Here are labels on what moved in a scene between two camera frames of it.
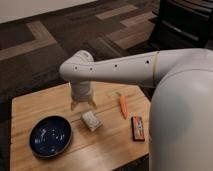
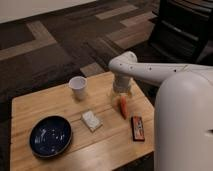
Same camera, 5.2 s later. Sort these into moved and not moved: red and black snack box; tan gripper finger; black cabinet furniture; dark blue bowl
Moved: tan gripper finger
Not moved: dark blue bowl; black cabinet furniture; red and black snack box
